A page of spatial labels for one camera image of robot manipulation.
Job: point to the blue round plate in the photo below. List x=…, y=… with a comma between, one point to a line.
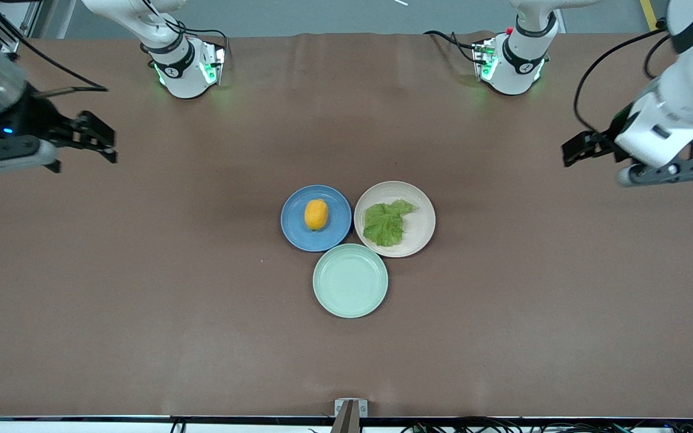
x=293, y=233

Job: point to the yellow lemon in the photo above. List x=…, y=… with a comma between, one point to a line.
x=316, y=214

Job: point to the brown table cover sheet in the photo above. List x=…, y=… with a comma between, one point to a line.
x=142, y=300

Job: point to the aluminium frame profile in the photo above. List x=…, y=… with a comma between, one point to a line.
x=6, y=36

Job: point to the beige round plate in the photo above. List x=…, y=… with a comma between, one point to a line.
x=421, y=233

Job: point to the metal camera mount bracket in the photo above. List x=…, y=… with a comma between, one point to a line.
x=350, y=409

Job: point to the green lettuce leaf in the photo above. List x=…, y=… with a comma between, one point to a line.
x=384, y=225

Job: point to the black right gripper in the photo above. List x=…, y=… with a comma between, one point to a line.
x=38, y=118

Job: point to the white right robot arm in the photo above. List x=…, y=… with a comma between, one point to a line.
x=178, y=72

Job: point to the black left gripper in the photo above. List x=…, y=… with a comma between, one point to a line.
x=603, y=143

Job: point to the mint green round plate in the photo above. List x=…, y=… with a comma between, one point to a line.
x=350, y=281

